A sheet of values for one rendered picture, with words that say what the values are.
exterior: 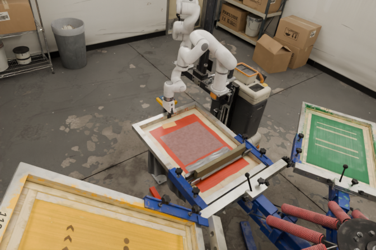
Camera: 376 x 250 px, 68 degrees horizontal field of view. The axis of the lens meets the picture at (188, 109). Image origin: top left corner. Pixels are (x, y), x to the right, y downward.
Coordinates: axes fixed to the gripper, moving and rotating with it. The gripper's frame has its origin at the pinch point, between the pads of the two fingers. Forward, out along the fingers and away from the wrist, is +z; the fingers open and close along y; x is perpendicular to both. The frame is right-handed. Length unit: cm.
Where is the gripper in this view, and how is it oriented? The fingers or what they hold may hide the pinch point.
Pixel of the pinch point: (167, 114)
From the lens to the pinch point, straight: 211.6
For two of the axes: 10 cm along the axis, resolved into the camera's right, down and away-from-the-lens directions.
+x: -8.0, 3.1, -5.1
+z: -0.9, 7.8, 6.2
